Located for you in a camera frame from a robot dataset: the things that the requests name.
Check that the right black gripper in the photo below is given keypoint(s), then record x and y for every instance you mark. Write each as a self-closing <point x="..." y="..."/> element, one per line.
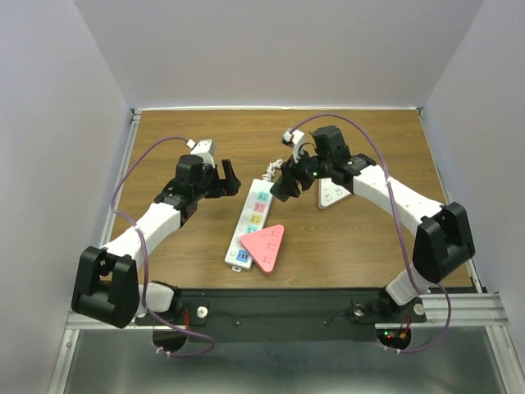
<point x="293" y="171"/>

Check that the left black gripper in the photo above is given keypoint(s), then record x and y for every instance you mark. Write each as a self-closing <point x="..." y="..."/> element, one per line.
<point x="230" y="185"/>

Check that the dark green cube adapter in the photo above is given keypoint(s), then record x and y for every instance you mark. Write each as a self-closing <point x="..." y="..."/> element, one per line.
<point x="276" y="188"/>

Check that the white colourful power strip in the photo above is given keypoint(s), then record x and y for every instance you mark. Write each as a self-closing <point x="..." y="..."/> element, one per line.
<point x="252" y="218"/>

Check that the pink triangular power socket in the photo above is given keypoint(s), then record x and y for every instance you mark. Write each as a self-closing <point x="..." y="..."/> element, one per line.
<point x="263" y="246"/>

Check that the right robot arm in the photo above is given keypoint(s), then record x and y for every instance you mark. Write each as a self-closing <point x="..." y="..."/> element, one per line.
<point x="443" y="239"/>

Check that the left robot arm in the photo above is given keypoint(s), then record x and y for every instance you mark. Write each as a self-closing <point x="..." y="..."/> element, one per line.
<point x="107" y="287"/>

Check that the white triangular power socket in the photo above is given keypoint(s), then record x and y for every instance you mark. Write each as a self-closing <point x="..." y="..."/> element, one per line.
<point x="329" y="193"/>

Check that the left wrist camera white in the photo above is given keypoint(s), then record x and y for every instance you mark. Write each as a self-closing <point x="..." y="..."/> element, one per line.
<point x="205" y="149"/>

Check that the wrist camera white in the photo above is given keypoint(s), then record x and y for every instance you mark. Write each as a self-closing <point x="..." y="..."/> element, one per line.
<point x="294" y="139"/>
<point x="205" y="149"/>

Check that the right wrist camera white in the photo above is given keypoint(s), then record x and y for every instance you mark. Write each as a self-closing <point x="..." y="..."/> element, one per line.
<point x="294" y="139"/>

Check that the back aluminium rail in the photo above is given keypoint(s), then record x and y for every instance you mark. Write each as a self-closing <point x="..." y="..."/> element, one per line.
<point x="275" y="108"/>

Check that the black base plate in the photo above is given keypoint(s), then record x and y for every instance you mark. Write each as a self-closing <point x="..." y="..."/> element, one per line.
<point x="309" y="314"/>

